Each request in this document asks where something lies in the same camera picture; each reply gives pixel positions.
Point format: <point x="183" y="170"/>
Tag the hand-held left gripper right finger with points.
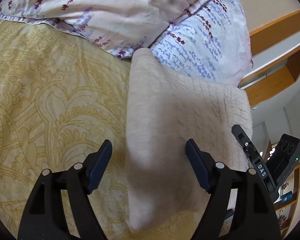
<point x="196" y="165"/>

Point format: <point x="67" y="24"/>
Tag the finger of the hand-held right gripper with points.
<point x="243" y="140"/>

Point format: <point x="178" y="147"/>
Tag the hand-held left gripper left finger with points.
<point x="100" y="165"/>

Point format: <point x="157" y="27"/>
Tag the wooden shelf unit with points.
<point x="298" y="180"/>

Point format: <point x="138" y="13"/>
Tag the small blue box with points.
<point x="287" y="197"/>

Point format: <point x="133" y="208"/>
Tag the yellow patterned bed sheet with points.
<point x="40" y="92"/>

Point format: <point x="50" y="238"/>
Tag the pale blue floral pillow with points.
<point x="210" y="42"/>

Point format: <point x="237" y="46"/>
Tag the pink floral pillow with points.
<point x="115" y="10"/>

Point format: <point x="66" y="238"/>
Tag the wooden wall shelf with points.
<point x="270" y="90"/>

